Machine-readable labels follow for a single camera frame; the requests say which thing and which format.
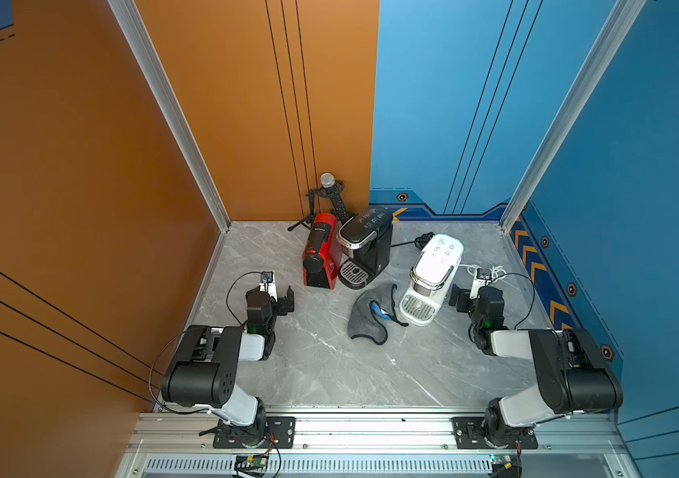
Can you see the white coffee machine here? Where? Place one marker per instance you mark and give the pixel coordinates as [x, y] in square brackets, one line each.
[431, 279]

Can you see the right green circuit board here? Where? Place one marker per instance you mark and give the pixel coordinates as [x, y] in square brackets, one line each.
[510, 468]

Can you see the green circuit board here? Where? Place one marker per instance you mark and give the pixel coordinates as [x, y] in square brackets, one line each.
[510, 468]
[251, 465]

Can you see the red coffee machine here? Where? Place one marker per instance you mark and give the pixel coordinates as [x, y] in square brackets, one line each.
[322, 254]

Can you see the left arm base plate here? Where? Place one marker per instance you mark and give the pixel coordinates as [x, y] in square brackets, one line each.
[277, 431]

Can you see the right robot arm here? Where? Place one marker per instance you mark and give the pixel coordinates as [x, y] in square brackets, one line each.
[572, 375]

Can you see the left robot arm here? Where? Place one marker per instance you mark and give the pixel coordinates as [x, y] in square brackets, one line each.
[201, 377]

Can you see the left green circuit board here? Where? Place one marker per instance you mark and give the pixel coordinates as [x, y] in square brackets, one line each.
[251, 465]

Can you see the black coffee machine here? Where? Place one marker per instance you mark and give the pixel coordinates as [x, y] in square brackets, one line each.
[366, 241]

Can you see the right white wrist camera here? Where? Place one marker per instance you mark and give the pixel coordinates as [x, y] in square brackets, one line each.
[481, 278]

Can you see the grey blue cleaning cloth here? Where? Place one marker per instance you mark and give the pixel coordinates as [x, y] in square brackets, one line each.
[371, 312]

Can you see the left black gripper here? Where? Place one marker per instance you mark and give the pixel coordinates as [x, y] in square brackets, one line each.
[283, 300]

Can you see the aluminium mounting rail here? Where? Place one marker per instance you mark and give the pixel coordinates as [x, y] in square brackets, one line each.
[374, 442]

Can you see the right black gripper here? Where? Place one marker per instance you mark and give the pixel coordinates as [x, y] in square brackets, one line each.
[462, 300]

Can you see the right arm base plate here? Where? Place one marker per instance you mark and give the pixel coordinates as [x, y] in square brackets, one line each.
[473, 432]

